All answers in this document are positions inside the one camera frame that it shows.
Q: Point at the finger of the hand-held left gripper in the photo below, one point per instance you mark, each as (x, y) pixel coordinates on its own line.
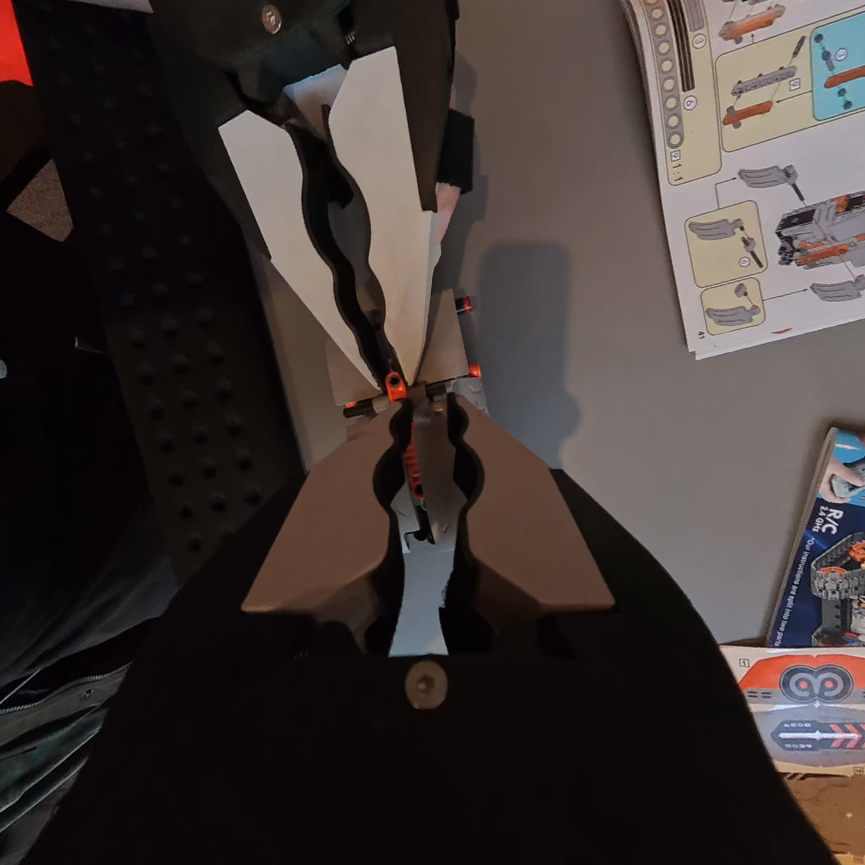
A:
(270, 203)
(399, 203)

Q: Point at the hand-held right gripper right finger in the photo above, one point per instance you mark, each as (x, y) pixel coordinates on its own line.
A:
(534, 540)

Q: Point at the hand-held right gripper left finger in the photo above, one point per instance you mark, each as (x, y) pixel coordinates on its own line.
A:
(324, 540)

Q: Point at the grey black toy robot model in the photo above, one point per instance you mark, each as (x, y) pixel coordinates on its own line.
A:
(446, 338)

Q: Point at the grey desk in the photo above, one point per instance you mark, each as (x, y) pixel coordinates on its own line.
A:
(574, 473)

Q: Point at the person's left hand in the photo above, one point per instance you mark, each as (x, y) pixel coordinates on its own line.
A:
(444, 206)

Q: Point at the blue building kit box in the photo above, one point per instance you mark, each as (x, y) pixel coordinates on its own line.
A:
(824, 554)

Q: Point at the orange grey sticker sheet box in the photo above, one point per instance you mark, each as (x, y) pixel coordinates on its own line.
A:
(804, 703)

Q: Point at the person's dark trousers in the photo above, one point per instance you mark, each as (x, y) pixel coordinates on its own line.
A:
(54, 730)

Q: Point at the open instruction booklet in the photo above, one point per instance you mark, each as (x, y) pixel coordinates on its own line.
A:
(743, 203)

